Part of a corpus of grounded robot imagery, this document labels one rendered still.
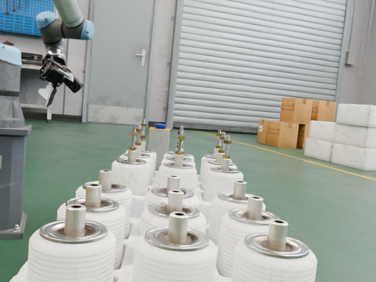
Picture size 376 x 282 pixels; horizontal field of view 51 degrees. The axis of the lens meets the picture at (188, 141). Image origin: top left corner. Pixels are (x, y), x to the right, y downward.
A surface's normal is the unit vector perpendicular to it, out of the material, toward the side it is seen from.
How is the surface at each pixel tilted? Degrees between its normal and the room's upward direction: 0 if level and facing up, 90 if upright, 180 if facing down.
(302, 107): 90
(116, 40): 90
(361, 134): 90
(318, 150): 90
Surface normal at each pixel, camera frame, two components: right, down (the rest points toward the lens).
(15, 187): 0.89, 0.12
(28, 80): 0.32, 0.11
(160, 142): 0.01, 0.09
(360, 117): -0.94, -0.06
